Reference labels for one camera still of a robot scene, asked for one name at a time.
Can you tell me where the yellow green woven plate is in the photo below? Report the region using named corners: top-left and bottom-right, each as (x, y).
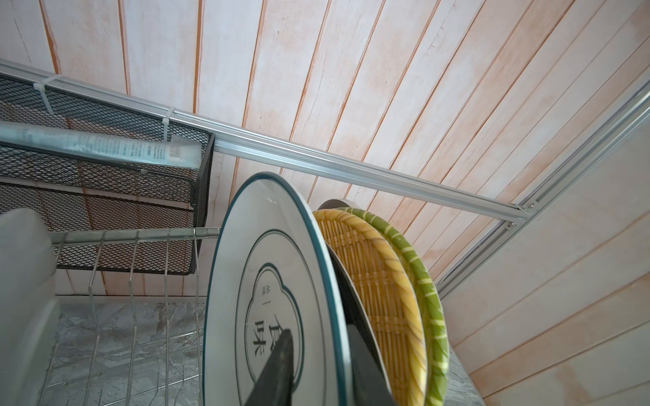
top-left (345, 207), bottom-right (450, 405)

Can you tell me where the rolled paper tube in basket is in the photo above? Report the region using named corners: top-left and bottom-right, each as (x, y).
top-left (1, 121), bottom-right (202, 169)

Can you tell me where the black mesh wall basket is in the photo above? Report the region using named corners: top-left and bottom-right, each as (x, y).
top-left (0, 73), bottom-right (217, 276)

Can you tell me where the orange woven bamboo plate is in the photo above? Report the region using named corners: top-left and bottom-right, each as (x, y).
top-left (313, 209), bottom-right (428, 405)

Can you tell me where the stainless steel dish rack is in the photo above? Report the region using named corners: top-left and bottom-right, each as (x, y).
top-left (37, 227), bottom-right (220, 405)

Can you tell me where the white plate green clover motif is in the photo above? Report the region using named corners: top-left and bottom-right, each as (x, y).
top-left (202, 172), bottom-right (354, 405)

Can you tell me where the black round plate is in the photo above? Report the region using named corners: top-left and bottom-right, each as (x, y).
top-left (327, 245), bottom-right (393, 397)

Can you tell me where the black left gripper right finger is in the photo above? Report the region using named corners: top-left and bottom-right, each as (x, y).
top-left (347, 325), bottom-right (396, 406)

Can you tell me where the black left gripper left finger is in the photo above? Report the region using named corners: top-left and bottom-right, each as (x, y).
top-left (245, 329), bottom-right (294, 406)

